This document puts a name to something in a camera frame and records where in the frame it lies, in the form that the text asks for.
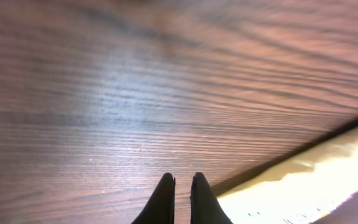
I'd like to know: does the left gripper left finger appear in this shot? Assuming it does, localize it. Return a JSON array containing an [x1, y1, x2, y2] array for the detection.
[[132, 173, 176, 224]]

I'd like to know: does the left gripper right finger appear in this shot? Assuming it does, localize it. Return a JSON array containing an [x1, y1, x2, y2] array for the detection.
[[190, 172, 232, 224]]

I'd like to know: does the yellow snack chip bag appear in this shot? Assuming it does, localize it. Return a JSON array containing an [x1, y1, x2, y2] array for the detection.
[[218, 127, 358, 224]]

